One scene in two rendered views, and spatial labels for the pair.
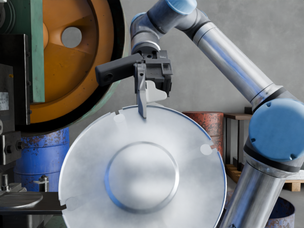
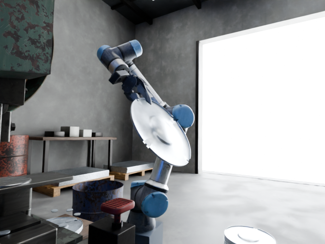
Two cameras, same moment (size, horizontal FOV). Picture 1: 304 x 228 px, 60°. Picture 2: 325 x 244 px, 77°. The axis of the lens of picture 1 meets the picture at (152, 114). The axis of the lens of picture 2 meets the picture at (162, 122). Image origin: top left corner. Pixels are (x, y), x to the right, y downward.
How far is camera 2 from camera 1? 0.66 m
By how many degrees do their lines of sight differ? 58
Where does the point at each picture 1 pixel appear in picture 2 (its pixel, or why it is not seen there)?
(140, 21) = (114, 51)
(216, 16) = not seen: hidden behind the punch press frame
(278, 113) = (184, 109)
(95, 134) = (135, 109)
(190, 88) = not seen: outside the picture
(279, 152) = (186, 124)
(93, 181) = (149, 132)
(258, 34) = (55, 76)
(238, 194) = not seen: hidden behind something
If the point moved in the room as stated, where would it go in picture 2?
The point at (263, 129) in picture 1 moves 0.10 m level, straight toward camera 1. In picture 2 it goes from (180, 115) to (195, 113)
